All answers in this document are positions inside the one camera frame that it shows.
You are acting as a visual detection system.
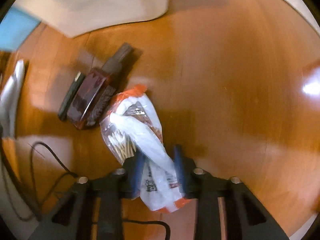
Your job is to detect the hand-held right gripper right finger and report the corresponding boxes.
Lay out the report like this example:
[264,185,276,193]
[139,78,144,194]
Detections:
[174,144,290,240]

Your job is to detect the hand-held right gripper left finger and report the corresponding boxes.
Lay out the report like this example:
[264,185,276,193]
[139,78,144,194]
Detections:
[27,152,147,240]

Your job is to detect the white orange plastic bag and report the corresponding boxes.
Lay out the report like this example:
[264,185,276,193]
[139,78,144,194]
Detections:
[99,84,189,213]

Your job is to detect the beige plastic waste bin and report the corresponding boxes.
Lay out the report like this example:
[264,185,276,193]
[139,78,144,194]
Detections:
[14,0,173,39]

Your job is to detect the red box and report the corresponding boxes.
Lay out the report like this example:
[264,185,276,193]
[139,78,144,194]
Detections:
[67,67,117,130]

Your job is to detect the white left slipper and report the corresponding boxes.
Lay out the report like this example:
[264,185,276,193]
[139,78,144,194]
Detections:
[0,59,26,138]

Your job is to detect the blue storage box white lid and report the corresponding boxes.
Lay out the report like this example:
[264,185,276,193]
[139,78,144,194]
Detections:
[0,7,41,52]

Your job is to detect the black cable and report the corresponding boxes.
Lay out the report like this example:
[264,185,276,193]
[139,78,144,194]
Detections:
[27,142,171,240]

